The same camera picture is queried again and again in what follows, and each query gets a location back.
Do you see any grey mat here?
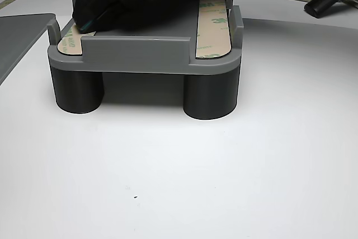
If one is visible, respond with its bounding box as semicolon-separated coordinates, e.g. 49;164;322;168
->
0;13;56;85

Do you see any tan printed tape liner strip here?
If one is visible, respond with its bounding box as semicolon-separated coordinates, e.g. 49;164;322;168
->
194;0;232;59
56;22;97;56

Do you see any grey tape fixture with legs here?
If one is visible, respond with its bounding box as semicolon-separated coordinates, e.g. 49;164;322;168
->
46;0;244;121

